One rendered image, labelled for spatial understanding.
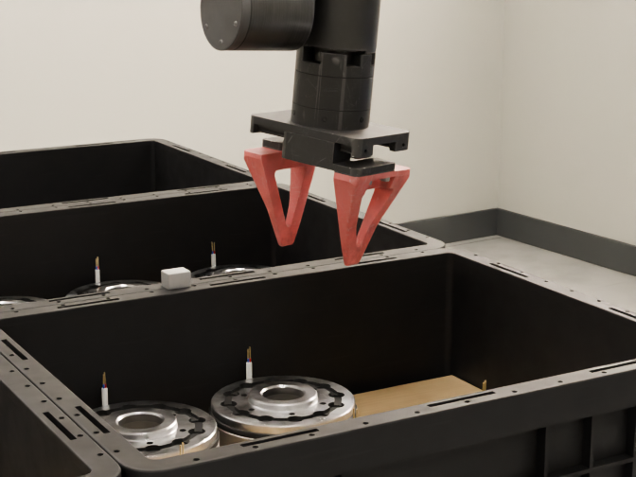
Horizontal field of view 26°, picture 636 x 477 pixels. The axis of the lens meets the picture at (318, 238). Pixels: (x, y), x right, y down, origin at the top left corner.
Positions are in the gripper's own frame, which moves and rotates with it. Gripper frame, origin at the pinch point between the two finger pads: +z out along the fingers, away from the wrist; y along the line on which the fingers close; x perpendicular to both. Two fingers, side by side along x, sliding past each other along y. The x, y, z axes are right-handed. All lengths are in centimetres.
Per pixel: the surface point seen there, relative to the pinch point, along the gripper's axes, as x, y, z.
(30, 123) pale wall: 179, -249, 49
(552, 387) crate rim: -10.5, 26.0, 0.9
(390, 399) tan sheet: 4.0, 5.1, 11.8
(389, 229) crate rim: 15.1, -4.4, 2.1
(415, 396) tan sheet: 5.9, 6.1, 11.6
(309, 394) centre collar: -6.8, 5.6, 8.5
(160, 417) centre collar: -16.3, 0.6, 9.4
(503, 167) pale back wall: 350, -192, 70
